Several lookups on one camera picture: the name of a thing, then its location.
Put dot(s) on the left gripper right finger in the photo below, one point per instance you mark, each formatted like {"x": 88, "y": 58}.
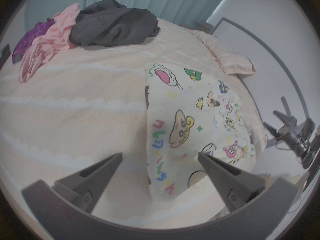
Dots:
{"x": 232, "y": 181}

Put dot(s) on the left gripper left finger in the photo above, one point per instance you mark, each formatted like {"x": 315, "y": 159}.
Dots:
{"x": 87, "y": 181}

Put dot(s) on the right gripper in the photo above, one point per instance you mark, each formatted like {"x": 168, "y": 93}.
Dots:
{"x": 287, "y": 134}

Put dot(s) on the white printed pyjama top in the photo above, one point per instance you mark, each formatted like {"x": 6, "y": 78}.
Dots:
{"x": 187, "y": 104}

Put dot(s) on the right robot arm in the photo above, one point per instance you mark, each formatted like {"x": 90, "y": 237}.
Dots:
{"x": 310, "y": 151}

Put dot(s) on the bed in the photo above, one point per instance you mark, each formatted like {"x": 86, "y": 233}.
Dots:
{"x": 75, "y": 96}

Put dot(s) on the pale pink striped pillow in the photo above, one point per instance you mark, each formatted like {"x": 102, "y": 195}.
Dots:
{"x": 230, "y": 56}

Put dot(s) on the grey bedside table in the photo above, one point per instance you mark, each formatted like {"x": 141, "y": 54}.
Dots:
{"x": 202, "y": 25}

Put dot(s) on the pink garment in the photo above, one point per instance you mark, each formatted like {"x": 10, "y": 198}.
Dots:
{"x": 42, "y": 51}

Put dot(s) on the purple satin garment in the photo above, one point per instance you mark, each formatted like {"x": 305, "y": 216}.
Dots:
{"x": 27, "y": 41}

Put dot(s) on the black garment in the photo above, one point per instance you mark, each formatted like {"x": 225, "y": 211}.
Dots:
{"x": 112, "y": 26}

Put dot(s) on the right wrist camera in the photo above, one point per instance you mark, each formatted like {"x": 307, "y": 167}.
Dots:
{"x": 308, "y": 127}

